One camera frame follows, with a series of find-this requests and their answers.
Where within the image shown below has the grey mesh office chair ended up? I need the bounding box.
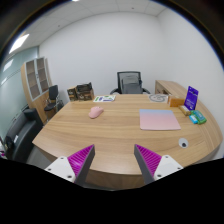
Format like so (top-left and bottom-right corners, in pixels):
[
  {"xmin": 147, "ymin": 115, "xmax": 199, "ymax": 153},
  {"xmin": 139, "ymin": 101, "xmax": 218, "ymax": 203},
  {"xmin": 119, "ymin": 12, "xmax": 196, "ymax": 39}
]
[{"xmin": 111, "ymin": 71, "xmax": 150, "ymax": 94}]

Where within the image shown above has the dark cardboard box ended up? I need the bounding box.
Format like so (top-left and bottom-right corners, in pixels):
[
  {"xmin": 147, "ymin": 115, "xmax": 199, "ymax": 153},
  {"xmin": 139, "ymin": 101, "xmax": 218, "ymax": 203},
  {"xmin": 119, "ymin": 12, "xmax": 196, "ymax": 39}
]
[{"xmin": 76, "ymin": 82, "xmax": 94, "ymax": 101}]

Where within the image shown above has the green packet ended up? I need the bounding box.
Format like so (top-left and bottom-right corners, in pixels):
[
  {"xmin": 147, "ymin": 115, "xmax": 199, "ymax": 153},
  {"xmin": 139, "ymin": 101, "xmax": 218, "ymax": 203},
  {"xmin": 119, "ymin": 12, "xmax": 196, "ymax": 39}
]
[{"xmin": 191, "ymin": 110, "xmax": 207, "ymax": 124}]

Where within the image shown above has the black leather executive chair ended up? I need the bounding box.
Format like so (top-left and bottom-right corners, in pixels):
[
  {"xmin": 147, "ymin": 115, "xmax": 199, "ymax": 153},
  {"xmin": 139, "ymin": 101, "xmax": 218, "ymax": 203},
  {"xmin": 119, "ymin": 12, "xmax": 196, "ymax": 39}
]
[{"xmin": 4, "ymin": 108, "xmax": 43, "ymax": 163}]

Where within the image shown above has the white green paper sheet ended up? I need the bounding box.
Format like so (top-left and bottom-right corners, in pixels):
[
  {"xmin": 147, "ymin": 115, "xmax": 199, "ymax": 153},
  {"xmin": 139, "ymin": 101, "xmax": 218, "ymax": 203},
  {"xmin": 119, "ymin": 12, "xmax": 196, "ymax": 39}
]
[{"xmin": 93, "ymin": 95, "xmax": 116, "ymax": 102}]

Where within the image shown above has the small black side chair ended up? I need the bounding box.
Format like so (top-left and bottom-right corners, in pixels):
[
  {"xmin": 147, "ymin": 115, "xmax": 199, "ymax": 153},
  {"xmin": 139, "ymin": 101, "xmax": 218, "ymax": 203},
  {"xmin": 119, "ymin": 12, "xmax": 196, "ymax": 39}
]
[{"xmin": 44, "ymin": 85, "xmax": 64, "ymax": 112}]

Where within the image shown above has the desk cable grommet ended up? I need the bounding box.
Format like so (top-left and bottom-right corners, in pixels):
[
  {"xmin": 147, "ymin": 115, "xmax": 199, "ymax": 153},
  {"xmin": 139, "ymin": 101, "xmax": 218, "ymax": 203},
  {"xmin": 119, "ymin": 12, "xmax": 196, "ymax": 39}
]
[{"xmin": 178, "ymin": 138, "xmax": 189, "ymax": 148}]

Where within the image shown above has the wooden side desk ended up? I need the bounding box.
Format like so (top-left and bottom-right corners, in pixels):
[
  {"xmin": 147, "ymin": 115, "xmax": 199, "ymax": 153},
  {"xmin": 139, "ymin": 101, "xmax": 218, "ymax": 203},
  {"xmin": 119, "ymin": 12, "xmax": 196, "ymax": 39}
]
[{"xmin": 155, "ymin": 80, "xmax": 187, "ymax": 98}]

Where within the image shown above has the pink blue mouse pad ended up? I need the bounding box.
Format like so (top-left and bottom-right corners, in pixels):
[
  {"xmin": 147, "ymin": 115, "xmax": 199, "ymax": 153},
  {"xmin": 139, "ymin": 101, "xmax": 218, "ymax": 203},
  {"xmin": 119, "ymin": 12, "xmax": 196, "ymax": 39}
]
[{"xmin": 139, "ymin": 109, "xmax": 181, "ymax": 131}]

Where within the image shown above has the round grey coaster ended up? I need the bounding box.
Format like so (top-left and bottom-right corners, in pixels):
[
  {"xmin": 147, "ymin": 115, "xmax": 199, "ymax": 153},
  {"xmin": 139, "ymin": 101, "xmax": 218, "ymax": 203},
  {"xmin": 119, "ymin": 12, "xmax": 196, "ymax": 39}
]
[{"xmin": 149, "ymin": 94, "xmax": 168, "ymax": 103}]

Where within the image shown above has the blue packet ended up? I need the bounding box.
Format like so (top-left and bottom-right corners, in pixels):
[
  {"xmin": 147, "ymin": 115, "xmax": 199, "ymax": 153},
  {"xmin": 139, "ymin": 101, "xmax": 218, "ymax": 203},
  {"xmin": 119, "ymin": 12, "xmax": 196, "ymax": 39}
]
[{"xmin": 189, "ymin": 115, "xmax": 198, "ymax": 124}]

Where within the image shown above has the wooden glass-door cabinet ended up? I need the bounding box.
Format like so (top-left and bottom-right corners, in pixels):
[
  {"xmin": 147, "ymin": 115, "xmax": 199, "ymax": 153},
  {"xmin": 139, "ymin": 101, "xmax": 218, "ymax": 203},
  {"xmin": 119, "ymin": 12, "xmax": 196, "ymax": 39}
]
[{"xmin": 21, "ymin": 57, "xmax": 51, "ymax": 123}]

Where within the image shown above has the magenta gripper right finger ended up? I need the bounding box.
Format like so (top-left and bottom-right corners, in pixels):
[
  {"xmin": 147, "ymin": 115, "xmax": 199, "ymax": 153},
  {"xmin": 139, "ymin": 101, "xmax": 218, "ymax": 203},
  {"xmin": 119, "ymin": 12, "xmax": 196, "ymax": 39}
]
[{"xmin": 134, "ymin": 144, "xmax": 182, "ymax": 184}]

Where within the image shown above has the beige small packet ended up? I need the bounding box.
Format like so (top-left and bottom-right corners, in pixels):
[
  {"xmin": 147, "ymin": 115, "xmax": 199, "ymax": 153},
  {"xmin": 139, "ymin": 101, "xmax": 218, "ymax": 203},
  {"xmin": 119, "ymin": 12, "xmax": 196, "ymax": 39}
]
[{"xmin": 178, "ymin": 105, "xmax": 191, "ymax": 116}]

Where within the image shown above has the orange wooden box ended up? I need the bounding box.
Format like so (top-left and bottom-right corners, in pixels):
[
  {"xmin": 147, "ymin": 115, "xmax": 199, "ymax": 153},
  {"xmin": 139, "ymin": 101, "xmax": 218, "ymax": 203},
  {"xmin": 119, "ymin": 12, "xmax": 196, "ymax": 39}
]
[{"xmin": 168, "ymin": 96, "xmax": 185, "ymax": 107}]

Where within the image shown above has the pink computer mouse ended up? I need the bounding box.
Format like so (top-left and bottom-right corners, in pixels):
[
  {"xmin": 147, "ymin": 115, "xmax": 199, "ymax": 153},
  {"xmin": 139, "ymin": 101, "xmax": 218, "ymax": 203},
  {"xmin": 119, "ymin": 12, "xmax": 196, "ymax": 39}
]
[{"xmin": 89, "ymin": 106, "xmax": 104, "ymax": 119}]

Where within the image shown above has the small brown box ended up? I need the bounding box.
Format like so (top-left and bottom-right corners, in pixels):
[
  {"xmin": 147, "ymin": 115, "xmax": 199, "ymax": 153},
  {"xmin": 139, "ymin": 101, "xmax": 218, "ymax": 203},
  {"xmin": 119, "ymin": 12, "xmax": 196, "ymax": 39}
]
[{"xmin": 67, "ymin": 87, "xmax": 78, "ymax": 101}]

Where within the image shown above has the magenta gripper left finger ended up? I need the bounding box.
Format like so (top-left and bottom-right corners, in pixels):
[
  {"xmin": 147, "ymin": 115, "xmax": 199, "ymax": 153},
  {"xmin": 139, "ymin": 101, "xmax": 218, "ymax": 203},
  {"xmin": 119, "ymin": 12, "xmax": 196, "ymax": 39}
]
[{"xmin": 46, "ymin": 145, "xmax": 95, "ymax": 184}]

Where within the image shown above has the purple standing sign card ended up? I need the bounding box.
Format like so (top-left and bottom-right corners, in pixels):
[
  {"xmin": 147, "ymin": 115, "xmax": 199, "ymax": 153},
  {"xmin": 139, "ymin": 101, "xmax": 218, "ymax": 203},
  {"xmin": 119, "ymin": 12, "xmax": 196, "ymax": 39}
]
[{"xmin": 184, "ymin": 86, "xmax": 198, "ymax": 110}]

